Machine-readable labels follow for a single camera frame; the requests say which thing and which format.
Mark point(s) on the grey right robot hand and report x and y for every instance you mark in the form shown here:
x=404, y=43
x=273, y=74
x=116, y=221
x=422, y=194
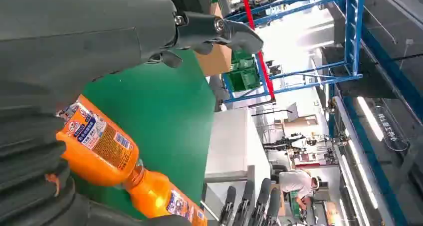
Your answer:
x=246, y=201

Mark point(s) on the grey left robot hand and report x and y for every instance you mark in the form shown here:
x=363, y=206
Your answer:
x=82, y=36

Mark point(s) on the orange drink bottle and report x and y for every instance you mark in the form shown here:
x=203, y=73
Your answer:
x=155, y=194
x=99, y=145

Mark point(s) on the black office chair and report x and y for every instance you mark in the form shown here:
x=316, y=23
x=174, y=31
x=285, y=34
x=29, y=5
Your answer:
x=279, y=171

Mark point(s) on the person bending over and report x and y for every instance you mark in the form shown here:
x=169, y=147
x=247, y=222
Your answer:
x=294, y=181

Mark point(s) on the white block table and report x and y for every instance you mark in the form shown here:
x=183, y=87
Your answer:
x=228, y=142

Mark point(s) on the green table mat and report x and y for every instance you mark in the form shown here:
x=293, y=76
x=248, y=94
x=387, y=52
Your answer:
x=165, y=118

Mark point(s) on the green plastic crate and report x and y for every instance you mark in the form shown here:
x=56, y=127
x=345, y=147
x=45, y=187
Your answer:
x=244, y=75

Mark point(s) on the red pole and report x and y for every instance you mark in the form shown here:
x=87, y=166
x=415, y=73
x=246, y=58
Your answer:
x=264, y=69

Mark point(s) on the brown cardboard box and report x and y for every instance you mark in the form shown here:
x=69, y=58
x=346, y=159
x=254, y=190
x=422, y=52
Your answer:
x=214, y=62

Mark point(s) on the blue steel frame rack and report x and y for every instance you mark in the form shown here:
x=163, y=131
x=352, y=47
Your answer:
x=353, y=36

